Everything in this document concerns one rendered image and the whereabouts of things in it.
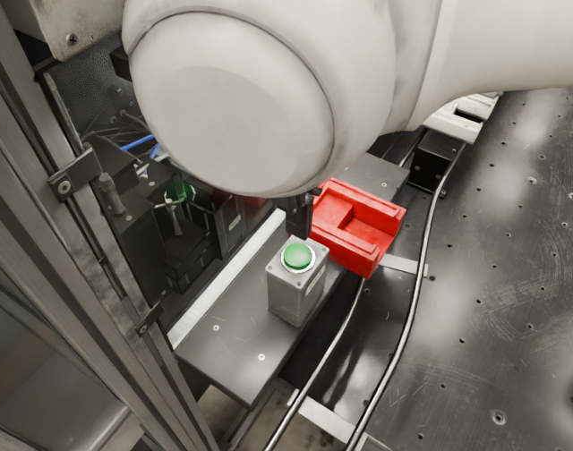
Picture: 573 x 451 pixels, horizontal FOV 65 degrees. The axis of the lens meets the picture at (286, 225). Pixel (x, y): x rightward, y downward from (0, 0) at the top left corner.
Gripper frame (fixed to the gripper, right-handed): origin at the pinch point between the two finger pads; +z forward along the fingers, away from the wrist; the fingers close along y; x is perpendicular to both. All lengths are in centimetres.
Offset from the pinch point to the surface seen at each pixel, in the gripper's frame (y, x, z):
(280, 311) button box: 3.8, -0.4, 19.1
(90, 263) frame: 20.3, -10.5, -6.3
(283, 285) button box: 3.8, 0.1, 10.9
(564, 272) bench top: -50, 40, 44
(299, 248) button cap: -1.1, -0.4, 8.5
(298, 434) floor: -4, 0, 112
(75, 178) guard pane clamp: 18.0, -10.3, -15.8
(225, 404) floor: 2, -25, 112
